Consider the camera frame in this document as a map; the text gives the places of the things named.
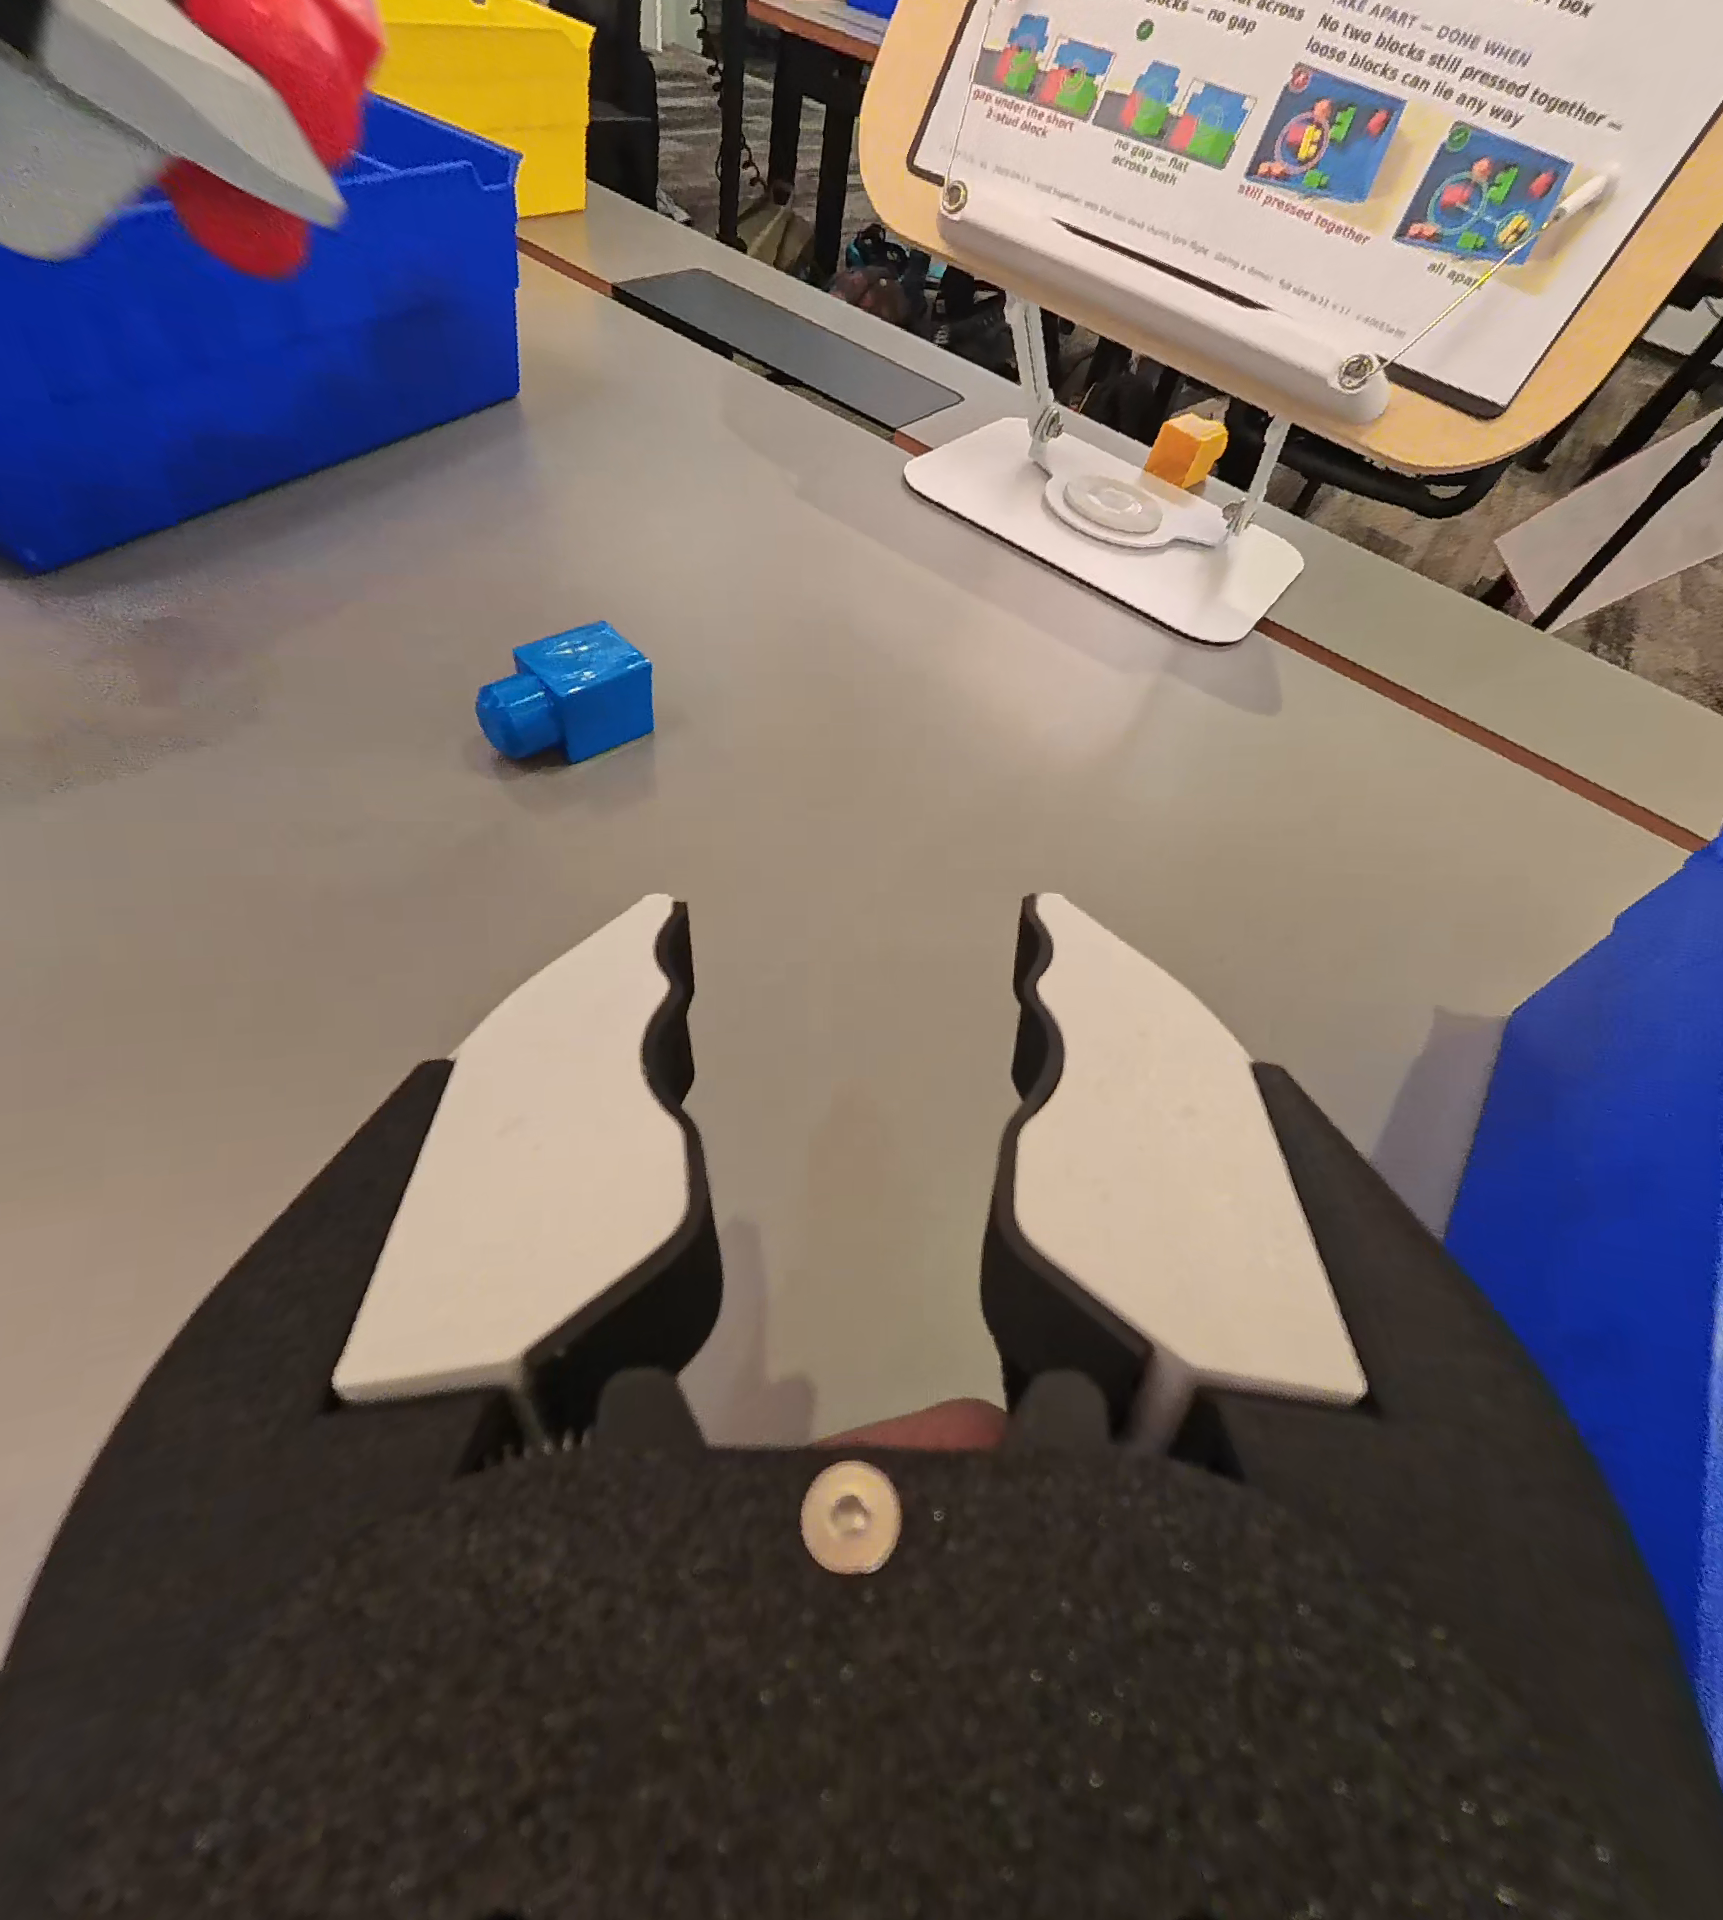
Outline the yellow storage bin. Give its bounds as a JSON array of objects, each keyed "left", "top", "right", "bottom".
[{"left": 384, "top": 0, "right": 599, "bottom": 223}]

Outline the black flat panel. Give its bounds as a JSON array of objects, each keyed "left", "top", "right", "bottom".
[{"left": 618, "top": 265, "right": 977, "bottom": 440}]

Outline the printed instruction sheet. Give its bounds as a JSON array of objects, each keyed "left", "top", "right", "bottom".
[{"left": 906, "top": 0, "right": 1723, "bottom": 418}]

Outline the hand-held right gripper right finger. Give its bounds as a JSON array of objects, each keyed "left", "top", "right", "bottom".
[{"left": 981, "top": 891, "right": 1373, "bottom": 1417}]

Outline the blue mega block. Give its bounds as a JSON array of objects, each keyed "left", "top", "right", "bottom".
[{"left": 478, "top": 623, "right": 660, "bottom": 773}]

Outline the white paper sheet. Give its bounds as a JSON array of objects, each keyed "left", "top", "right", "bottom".
[{"left": 1493, "top": 386, "right": 1723, "bottom": 636}]

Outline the red mega block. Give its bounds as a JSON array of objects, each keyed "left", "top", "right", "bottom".
[{"left": 167, "top": 0, "right": 391, "bottom": 281}]

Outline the blue storage bin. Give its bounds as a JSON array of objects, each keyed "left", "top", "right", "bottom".
[
  {"left": 0, "top": 92, "right": 526, "bottom": 573},
  {"left": 1446, "top": 786, "right": 1723, "bottom": 1920}
]

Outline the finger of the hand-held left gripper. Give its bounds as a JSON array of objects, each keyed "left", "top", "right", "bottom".
[{"left": 0, "top": 0, "right": 351, "bottom": 265}]

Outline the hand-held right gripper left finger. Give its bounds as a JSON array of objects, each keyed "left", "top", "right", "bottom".
[{"left": 332, "top": 895, "right": 726, "bottom": 1412}]

